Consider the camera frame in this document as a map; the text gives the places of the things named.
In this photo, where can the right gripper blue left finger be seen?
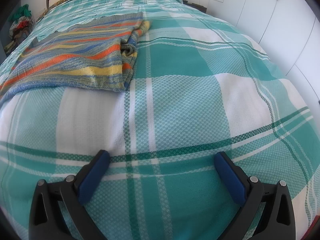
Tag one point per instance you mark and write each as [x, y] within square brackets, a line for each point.
[46, 220]

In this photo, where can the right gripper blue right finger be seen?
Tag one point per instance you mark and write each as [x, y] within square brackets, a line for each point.
[277, 220]

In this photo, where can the striped knit sweater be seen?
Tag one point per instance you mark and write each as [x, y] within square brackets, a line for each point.
[99, 55]

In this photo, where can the pile of clothes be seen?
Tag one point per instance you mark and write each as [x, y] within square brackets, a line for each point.
[22, 23]

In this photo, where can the teal plaid bedspread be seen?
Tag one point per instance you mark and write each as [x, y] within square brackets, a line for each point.
[199, 87]

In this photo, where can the white wardrobe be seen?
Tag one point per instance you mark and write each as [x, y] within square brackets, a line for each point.
[288, 30]

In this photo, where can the dark nightstand right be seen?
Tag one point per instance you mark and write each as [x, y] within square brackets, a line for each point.
[195, 6]

